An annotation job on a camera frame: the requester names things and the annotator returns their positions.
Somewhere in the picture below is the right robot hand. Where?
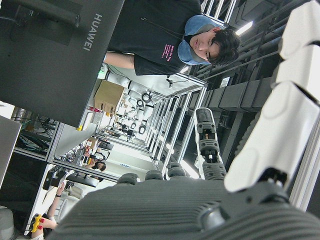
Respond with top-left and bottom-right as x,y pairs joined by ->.
47,0 -> 320,240

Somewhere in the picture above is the seated person with dark hair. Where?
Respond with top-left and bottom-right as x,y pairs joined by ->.
84,161 -> 107,173

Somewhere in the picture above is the person with wrist watch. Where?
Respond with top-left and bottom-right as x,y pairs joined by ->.
31,181 -> 67,240

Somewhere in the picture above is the cardboard box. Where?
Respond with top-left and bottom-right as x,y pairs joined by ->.
93,79 -> 125,117

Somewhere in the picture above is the yellow red handheld tool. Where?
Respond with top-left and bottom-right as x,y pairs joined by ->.
31,213 -> 46,232

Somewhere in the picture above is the silver laptop lid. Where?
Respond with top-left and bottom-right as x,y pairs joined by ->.
0,115 -> 22,186

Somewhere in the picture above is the person in black hoodie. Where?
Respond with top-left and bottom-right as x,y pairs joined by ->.
103,0 -> 241,77

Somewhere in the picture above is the black Huawei monitor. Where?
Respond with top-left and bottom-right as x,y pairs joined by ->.
0,0 -> 125,128

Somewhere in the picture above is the blue neck pillow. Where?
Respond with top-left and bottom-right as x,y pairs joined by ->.
177,14 -> 221,66

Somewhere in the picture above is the aluminium frame cage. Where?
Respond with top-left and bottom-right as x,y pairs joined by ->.
139,74 -> 208,176

